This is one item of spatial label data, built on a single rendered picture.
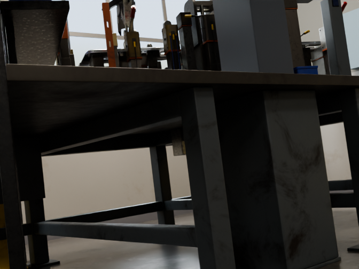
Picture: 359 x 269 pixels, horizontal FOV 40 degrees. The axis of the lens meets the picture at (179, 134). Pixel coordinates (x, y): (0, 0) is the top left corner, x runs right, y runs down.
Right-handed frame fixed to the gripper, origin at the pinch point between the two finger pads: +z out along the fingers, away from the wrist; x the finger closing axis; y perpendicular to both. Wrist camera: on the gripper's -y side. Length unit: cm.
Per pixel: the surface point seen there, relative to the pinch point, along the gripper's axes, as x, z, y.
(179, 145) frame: 49, 55, 39
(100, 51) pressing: -10.5, 12.2, -13.4
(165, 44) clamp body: -19.9, 12.5, 14.8
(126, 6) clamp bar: -16.9, -6.4, -0.6
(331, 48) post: -34, 21, 92
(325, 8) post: -34, 1, 92
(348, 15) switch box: 128, -49, 237
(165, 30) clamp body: -21.4, 6.5, 14.8
